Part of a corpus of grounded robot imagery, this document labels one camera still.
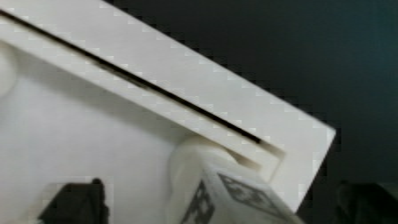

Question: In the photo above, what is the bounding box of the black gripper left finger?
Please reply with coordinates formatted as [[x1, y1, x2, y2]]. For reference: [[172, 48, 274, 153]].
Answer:
[[37, 178, 110, 224]]

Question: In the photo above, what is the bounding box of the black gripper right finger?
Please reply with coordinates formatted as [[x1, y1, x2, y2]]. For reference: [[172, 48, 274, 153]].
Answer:
[[334, 182, 398, 224]]

